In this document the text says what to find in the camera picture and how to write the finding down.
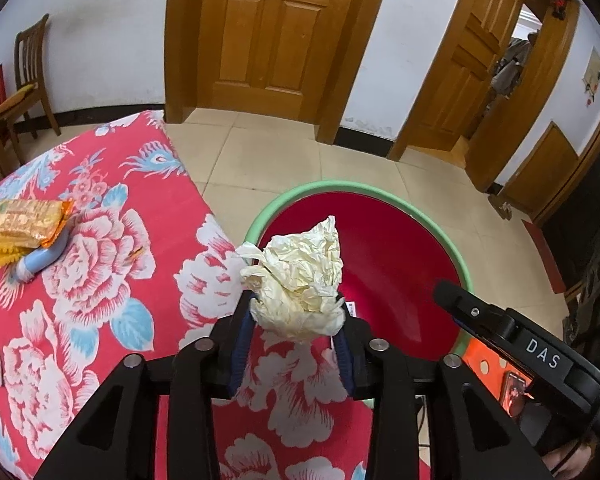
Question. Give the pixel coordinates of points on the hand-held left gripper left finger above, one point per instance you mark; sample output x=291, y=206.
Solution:
x=240, y=345

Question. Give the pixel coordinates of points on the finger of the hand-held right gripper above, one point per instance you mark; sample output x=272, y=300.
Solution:
x=470, y=307

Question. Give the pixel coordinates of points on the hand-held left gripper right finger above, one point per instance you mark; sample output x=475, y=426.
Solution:
x=345, y=360

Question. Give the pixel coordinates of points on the red basin with green rim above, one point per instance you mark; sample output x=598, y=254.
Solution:
x=395, y=270

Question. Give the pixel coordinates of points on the cream paper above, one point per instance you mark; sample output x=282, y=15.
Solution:
x=300, y=275

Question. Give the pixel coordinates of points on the person's right hand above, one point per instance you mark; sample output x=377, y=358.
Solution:
x=570, y=462

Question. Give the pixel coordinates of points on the orange plastic stool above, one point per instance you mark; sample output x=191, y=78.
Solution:
x=485, y=360

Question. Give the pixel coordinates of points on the smartphone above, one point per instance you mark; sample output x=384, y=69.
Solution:
x=514, y=392

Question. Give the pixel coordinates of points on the red floor mat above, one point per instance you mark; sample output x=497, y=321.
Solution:
x=545, y=255

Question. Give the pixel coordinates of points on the low wooden panel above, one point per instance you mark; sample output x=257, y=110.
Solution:
x=540, y=170

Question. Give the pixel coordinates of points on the red floral tablecloth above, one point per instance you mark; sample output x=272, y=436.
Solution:
x=105, y=260

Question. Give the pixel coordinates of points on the open wooden door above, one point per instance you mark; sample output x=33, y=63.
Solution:
x=455, y=85

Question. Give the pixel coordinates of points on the orange biscuit packet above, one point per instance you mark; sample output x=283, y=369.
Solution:
x=25, y=220

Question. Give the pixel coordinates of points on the closed wooden door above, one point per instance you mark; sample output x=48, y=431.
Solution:
x=280, y=35

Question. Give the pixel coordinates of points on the red door ornament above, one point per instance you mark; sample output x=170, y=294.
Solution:
x=559, y=7

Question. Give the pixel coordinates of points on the yellow seat cushion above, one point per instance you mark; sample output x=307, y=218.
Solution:
x=10, y=100

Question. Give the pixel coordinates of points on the wooden door frame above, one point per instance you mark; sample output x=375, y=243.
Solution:
x=540, y=110

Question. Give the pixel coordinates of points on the wall poster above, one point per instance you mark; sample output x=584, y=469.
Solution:
x=594, y=70

